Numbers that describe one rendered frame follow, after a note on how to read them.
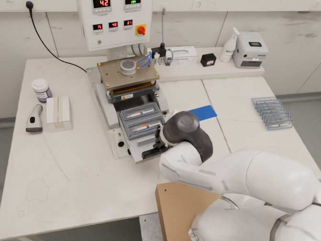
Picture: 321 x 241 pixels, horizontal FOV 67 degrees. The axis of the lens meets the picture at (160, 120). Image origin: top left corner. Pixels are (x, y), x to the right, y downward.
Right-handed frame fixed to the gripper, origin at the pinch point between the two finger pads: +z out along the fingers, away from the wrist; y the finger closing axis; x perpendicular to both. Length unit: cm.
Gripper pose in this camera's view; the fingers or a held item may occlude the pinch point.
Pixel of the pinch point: (157, 144)
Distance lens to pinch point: 107.4
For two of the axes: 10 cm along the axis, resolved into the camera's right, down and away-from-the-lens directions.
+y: 3.3, 9.2, -1.8
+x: 9.1, -2.6, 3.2
